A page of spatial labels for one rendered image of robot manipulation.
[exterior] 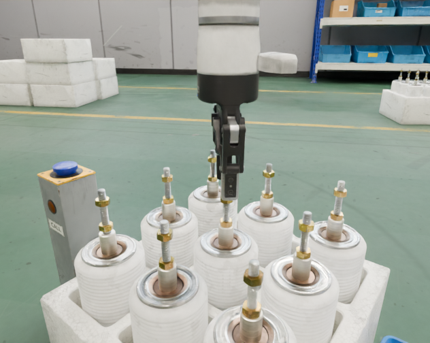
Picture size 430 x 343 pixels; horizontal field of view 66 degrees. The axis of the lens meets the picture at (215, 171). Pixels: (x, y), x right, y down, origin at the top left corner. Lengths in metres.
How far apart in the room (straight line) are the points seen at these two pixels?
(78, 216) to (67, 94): 2.53
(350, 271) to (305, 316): 0.13
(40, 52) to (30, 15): 3.79
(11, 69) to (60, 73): 0.46
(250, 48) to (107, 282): 0.34
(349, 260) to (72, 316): 0.39
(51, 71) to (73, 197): 2.59
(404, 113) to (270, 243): 2.10
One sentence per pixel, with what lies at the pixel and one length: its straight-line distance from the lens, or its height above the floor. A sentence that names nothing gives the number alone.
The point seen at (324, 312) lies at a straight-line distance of 0.44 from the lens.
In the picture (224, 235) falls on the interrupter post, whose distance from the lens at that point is 0.48.
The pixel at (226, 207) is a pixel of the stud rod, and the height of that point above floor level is 0.31.
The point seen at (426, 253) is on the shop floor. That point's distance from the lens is 1.08.
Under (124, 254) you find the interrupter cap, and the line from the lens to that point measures 0.49.
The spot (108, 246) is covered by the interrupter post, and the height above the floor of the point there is 0.26.
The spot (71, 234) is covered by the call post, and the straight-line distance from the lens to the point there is 0.64.
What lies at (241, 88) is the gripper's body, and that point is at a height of 0.48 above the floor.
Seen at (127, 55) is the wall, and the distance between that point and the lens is 6.06.
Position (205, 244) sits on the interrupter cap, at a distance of 0.49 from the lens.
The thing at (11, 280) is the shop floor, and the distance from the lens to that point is 0.96.
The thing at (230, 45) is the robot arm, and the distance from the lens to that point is 0.38.
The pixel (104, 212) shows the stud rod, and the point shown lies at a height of 0.31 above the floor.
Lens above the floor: 0.53
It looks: 21 degrees down
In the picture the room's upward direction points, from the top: straight up
